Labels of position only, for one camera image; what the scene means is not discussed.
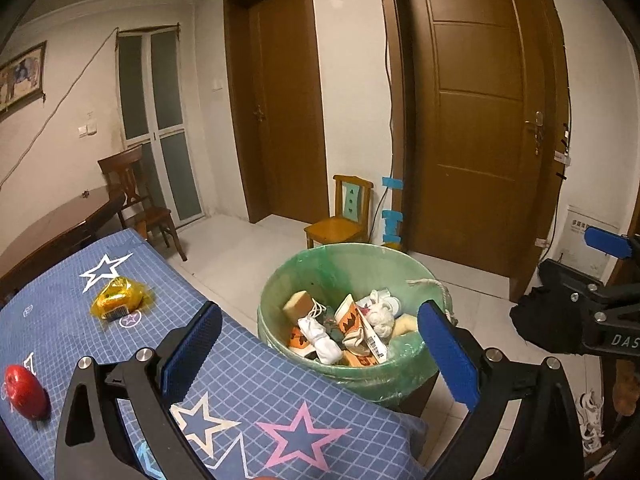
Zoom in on pale yellow foam piece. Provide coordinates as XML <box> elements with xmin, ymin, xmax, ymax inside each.
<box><xmin>390</xmin><ymin>314</ymin><xmax>418</xmax><ymax>340</ymax></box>

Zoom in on yellow plastic wrapper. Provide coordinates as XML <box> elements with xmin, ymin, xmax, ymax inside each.
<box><xmin>90</xmin><ymin>276</ymin><xmax>155</xmax><ymax>321</ymax></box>

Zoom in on torn orange white carton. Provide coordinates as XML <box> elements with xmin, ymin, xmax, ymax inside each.
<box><xmin>287</xmin><ymin>326</ymin><xmax>313</xmax><ymax>356</ymax></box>

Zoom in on white wall cable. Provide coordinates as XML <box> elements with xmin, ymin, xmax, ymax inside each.
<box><xmin>0</xmin><ymin>27</ymin><xmax>121</xmax><ymax>188</ymax></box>

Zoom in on thin cable by door frame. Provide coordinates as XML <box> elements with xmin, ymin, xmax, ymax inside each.
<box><xmin>382</xmin><ymin>0</ymin><xmax>398</xmax><ymax>196</ymax></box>

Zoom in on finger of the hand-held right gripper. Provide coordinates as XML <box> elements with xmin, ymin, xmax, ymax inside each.
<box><xmin>539</xmin><ymin>258</ymin><xmax>607</xmax><ymax>307</ymax></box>
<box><xmin>584</xmin><ymin>226</ymin><xmax>640</xmax><ymax>262</ymax></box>

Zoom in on white cloth ball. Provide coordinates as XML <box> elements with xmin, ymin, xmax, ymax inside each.
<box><xmin>367</xmin><ymin>305</ymin><xmax>398</xmax><ymax>338</ymax></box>

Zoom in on plain brown wooden door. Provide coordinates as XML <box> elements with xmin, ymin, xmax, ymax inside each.
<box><xmin>222</xmin><ymin>0</ymin><xmax>331</xmax><ymax>225</ymax></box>

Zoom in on white drawstring pouch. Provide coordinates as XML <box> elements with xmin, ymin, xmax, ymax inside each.
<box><xmin>297</xmin><ymin>300</ymin><xmax>343</xmax><ymax>366</ymax></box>

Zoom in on blue star print tablecloth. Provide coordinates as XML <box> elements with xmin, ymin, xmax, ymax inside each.
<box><xmin>0</xmin><ymin>227</ymin><xmax>428</xmax><ymax>480</ymax></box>

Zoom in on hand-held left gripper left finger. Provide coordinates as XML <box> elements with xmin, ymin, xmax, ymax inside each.
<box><xmin>54</xmin><ymin>301</ymin><xmax>223</xmax><ymax>480</ymax></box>

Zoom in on crushed orange paper cup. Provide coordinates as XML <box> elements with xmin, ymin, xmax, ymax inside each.
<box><xmin>334</xmin><ymin>294</ymin><xmax>368</xmax><ymax>353</ymax></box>

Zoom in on black bag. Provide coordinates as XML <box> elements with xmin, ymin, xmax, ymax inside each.
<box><xmin>510</xmin><ymin>285</ymin><xmax>583</xmax><ymax>356</ymax></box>

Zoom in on frosted glass double door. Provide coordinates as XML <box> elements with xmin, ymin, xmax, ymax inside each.
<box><xmin>115</xmin><ymin>25</ymin><xmax>206</xmax><ymax>228</ymax></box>

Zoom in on red apple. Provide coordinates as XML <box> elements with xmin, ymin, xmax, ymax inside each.
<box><xmin>4</xmin><ymin>365</ymin><xmax>52</xmax><ymax>421</ymax></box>

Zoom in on white wall notice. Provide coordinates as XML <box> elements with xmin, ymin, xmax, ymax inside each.
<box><xmin>562</xmin><ymin>204</ymin><xmax>621</xmax><ymax>281</ymax></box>

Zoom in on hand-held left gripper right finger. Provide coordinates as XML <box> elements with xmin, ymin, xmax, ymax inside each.
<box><xmin>417</xmin><ymin>300</ymin><xmax>583</xmax><ymax>480</ymax></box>

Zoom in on framed wall picture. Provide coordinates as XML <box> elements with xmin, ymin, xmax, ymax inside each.
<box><xmin>0</xmin><ymin>40</ymin><xmax>48</xmax><ymax>122</ymax></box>

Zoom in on round dark wooden table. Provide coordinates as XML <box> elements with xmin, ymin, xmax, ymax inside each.
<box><xmin>0</xmin><ymin>185</ymin><xmax>126</xmax><ymax>306</ymax></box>

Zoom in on green lined trash bin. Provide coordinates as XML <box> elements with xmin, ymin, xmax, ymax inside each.
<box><xmin>257</xmin><ymin>242</ymin><xmax>458</xmax><ymax>408</ymax></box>

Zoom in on small yellow wooden chair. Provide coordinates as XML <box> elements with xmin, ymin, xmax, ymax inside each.
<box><xmin>304</xmin><ymin>174</ymin><xmax>375</xmax><ymax>250</ymax></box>

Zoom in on white patterned cloth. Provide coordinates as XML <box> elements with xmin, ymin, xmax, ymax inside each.
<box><xmin>575</xmin><ymin>390</ymin><xmax>606</xmax><ymax>456</ymax></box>

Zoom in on yellow sponge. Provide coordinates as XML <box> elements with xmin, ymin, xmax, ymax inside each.
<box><xmin>282</xmin><ymin>290</ymin><xmax>317</xmax><ymax>318</ymax></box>

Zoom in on panelled brown wooden door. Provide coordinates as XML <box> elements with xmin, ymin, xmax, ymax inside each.
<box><xmin>375</xmin><ymin>0</ymin><xmax>571</xmax><ymax>303</ymax></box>

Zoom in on carved back wooden chair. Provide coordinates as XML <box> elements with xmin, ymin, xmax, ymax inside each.
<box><xmin>97</xmin><ymin>144</ymin><xmax>188</xmax><ymax>262</ymax></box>

